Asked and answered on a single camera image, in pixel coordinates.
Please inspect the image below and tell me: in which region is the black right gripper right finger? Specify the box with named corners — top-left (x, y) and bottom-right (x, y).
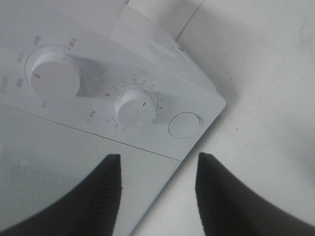
top-left (195, 152), bottom-right (315, 236)

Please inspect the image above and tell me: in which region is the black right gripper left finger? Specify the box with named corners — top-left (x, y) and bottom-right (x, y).
top-left (1, 154), bottom-right (123, 236)

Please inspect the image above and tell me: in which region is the white microwave door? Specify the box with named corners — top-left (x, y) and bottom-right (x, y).
top-left (0, 106), bottom-right (180, 236)

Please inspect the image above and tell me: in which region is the round white door button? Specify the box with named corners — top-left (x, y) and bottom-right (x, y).
top-left (168, 112), bottom-right (200, 139)

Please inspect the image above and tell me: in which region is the white microwave oven body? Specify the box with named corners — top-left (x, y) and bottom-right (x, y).
top-left (0, 0), bottom-right (226, 160)

